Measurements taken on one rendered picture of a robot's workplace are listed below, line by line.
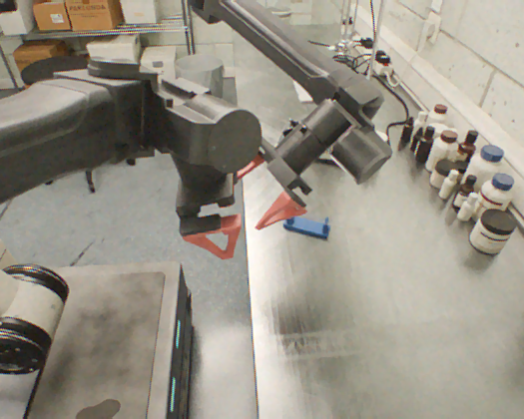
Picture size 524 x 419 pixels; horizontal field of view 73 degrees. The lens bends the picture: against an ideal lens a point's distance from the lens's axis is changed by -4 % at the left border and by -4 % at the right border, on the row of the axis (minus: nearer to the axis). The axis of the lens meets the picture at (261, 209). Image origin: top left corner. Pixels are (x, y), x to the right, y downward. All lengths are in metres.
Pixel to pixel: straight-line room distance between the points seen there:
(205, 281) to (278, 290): 0.99
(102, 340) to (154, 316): 0.16
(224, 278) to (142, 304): 0.56
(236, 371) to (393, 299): 0.84
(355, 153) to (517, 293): 0.47
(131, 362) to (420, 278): 0.77
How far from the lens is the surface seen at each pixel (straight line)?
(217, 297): 1.61
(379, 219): 0.87
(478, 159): 0.97
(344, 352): 0.65
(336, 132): 0.54
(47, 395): 1.15
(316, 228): 0.80
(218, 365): 1.46
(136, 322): 1.17
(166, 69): 3.10
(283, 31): 0.66
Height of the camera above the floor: 1.32
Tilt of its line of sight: 42 degrees down
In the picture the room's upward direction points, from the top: straight up
